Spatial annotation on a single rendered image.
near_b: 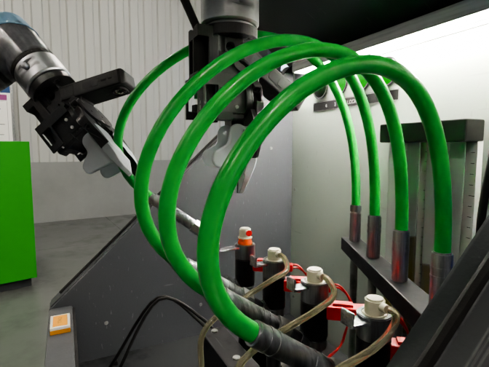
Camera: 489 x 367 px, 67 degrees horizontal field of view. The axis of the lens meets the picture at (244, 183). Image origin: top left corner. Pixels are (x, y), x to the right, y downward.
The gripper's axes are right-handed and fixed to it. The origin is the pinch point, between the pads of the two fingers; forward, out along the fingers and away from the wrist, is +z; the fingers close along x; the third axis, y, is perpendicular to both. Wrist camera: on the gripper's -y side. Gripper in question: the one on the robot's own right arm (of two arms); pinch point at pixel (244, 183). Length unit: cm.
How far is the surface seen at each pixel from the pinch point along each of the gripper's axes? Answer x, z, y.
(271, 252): 8.4, 7.4, 0.6
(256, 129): 24.6, -6.1, 11.2
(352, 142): 0.2, -5.7, -18.8
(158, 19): -663, -240, -145
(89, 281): -31.0, 21.3, 18.6
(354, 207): 0.6, 4.7, -19.4
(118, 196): -654, 84, -63
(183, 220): -9.6, 6.4, 5.8
